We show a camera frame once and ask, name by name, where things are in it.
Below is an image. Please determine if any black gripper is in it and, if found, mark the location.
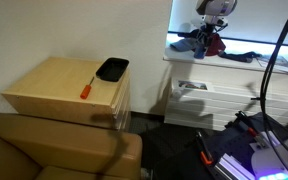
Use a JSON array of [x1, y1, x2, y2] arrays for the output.
[[197, 24, 215, 47]]

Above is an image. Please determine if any blue can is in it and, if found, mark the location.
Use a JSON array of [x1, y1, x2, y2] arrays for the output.
[[194, 45, 207, 59]]

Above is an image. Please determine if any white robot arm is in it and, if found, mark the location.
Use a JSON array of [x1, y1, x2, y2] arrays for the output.
[[195, 0, 237, 47]]

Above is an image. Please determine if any black plastic tray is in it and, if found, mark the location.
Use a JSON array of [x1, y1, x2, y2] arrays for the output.
[[96, 57, 129, 82]]

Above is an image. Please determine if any dark navy cap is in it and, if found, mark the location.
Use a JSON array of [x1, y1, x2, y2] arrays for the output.
[[178, 29, 203, 38]]

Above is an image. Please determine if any maroon baseball cap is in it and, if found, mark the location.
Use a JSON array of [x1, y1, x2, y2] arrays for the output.
[[206, 33, 226, 56]]

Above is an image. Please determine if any light blue cap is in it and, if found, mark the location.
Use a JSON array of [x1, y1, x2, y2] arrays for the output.
[[170, 38, 197, 52]]

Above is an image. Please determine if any dark blue cloth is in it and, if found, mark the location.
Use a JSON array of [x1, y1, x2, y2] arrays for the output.
[[218, 51, 260, 63]]

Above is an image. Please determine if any picture card on radiator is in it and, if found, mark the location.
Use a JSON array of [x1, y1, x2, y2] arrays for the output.
[[178, 81, 208, 90]]

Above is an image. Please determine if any printed magazine on sill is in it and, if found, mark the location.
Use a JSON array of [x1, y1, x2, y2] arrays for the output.
[[257, 55, 288, 72]]

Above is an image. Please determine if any orange black clamp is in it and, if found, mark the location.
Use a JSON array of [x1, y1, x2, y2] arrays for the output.
[[196, 131, 213, 166]]

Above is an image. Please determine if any light wooden drawer cabinet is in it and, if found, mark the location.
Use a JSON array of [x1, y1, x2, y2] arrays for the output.
[[2, 57, 131, 131]]

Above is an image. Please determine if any tan leather sofa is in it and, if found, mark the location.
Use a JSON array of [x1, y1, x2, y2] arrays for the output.
[[0, 113, 142, 180]]

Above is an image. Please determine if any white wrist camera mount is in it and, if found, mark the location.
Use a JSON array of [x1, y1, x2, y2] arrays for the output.
[[191, 15, 228, 27]]

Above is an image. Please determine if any black cable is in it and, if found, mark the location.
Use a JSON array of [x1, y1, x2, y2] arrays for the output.
[[259, 0, 288, 180]]

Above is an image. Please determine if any orange handled screwdriver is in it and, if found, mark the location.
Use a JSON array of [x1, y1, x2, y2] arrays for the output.
[[80, 77, 95, 99]]

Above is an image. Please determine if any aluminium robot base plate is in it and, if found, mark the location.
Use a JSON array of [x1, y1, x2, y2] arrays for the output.
[[214, 132, 288, 180]]

